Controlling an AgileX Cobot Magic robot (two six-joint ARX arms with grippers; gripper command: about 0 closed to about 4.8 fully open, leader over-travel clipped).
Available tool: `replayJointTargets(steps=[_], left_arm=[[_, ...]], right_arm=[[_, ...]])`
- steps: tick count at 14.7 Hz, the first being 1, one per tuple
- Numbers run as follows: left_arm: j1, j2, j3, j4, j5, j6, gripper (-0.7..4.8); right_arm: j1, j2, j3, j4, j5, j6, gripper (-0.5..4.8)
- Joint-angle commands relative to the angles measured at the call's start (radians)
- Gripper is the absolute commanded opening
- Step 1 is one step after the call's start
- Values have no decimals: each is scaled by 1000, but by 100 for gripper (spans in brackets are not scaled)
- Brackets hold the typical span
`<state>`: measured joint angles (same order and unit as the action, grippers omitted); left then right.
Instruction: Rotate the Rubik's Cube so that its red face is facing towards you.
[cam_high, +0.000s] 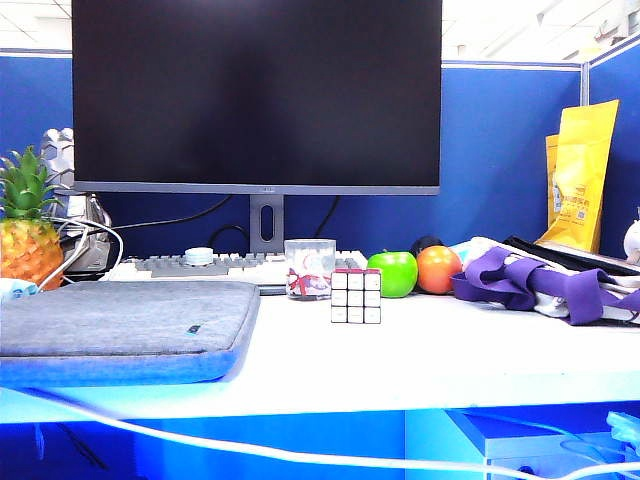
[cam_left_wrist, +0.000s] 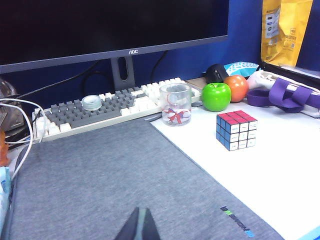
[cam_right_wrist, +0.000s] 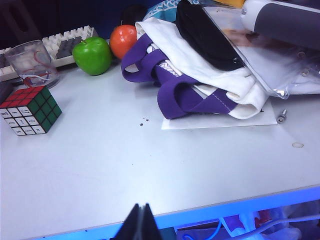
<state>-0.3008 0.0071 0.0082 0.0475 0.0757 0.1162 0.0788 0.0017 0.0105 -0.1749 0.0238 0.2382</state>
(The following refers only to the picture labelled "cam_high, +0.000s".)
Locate clear tape roll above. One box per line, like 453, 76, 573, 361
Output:
183, 246, 215, 266

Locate white charger cable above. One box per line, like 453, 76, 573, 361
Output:
37, 215, 125, 292

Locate black computer monitor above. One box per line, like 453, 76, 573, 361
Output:
71, 0, 444, 256

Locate Rubik's cube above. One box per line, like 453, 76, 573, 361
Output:
330, 268, 383, 325

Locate black monitor cable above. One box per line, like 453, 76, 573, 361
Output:
112, 194, 236, 232
207, 224, 250, 251
314, 195, 342, 240

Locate silver geometric figure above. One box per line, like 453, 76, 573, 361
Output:
39, 127, 114, 274

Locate clear glass with red ribbon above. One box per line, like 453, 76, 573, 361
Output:
283, 238, 338, 301

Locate white grey mechanical keyboard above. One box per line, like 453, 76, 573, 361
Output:
98, 248, 370, 287

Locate long white cable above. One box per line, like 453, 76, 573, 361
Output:
0, 387, 640, 476

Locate large yellow pouch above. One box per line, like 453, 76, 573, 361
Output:
537, 99, 620, 254

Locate pale plastic bag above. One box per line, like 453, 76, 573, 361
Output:
604, 409, 640, 451

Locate black flat folder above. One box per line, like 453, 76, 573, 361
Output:
502, 234, 640, 276

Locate light blue mask pack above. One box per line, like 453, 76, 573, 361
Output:
0, 277, 41, 301

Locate drawer cabinet under desk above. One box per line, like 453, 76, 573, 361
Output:
444, 407, 640, 480

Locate green apple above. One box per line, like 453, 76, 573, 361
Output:
367, 248, 419, 299

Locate orange round fruit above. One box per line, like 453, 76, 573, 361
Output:
415, 244, 464, 295

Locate pineapple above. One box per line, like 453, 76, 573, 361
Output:
0, 145, 66, 291

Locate white tote bag purple straps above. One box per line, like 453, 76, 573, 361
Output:
449, 235, 640, 326

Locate small yellow pouch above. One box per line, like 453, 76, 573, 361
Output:
544, 133, 561, 229

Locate grey felt laptop sleeve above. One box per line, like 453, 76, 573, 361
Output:
0, 279, 262, 389

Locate blue white patterned packet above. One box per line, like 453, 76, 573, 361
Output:
449, 239, 476, 274

